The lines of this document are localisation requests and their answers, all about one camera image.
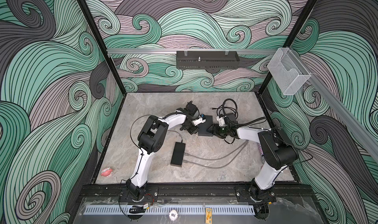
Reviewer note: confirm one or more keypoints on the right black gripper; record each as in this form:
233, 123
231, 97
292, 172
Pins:
213, 130

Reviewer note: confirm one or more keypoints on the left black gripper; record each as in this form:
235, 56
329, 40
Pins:
194, 130

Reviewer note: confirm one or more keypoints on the dark grey box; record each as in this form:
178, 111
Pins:
203, 127

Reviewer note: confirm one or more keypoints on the black network switch box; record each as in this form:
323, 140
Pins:
178, 154

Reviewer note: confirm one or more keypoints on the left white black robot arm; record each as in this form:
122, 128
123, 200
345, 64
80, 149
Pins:
151, 138

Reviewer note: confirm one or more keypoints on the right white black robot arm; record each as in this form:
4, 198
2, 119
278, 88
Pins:
277, 152

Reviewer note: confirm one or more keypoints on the yellow label tag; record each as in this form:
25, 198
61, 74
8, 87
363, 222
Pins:
208, 215

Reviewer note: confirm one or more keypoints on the round white sticker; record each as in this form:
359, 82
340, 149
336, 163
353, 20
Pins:
173, 215

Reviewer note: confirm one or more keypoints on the pink toy left side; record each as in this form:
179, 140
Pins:
106, 172

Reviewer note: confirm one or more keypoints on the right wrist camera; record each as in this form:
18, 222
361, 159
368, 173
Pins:
221, 120

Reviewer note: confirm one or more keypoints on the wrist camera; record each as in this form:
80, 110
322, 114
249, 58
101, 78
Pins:
201, 119
221, 120

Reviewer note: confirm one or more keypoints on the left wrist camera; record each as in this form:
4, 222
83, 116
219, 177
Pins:
201, 119

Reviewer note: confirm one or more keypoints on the black perforated wall tray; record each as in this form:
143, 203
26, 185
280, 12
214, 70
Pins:
211, 61

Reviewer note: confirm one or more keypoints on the clear acrylic wall holder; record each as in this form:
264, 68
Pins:
288, 70

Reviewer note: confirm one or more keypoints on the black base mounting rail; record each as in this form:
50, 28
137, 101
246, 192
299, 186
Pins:
162, 192

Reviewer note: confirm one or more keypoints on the white slotted cable duct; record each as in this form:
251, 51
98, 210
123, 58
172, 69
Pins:
165, 210

